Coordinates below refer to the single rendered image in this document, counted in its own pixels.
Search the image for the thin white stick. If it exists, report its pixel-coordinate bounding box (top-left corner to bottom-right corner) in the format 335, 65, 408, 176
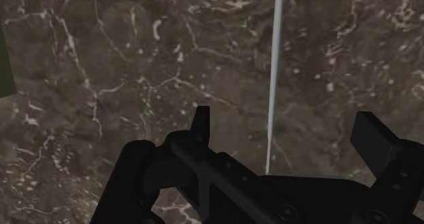
264, 0, 285, 176

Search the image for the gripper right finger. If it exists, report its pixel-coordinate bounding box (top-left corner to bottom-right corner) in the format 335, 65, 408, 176
350, 111, 424, 224

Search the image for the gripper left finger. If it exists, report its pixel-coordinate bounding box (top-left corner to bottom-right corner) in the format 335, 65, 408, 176
88, 105, 300, 224

